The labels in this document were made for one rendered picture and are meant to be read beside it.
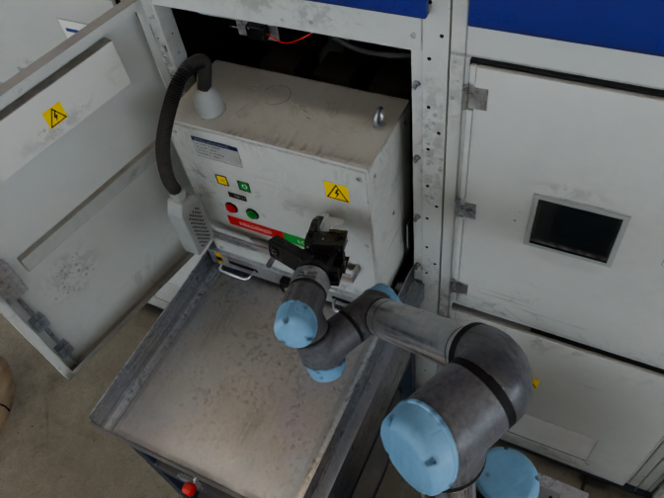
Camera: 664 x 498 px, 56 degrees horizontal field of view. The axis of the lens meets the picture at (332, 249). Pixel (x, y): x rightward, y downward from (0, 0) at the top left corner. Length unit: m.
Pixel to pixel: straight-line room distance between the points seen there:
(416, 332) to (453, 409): 0.24
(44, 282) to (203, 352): 0.42
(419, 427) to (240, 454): 0.79
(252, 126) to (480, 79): 0.49
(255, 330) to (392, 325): 0.65
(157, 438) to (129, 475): 0.97
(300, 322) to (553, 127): 0.55
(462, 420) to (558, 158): 0.57
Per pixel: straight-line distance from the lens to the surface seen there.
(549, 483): 1.59
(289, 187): 1.36
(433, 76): 1.19
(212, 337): 1.69
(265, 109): 1.38
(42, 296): 1.62
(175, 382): 1.66
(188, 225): 1.50
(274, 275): 1.68
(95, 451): 2.67
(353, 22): 1.19
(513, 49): 1.12
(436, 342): 0.98
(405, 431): 0.81
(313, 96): 1.39
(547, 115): 1.15
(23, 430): 2.85
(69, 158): 1.50
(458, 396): 0.83
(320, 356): 1.15
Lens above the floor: 2.24
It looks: 52 degrees down
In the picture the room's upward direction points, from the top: 10 degrees counter-clockwise
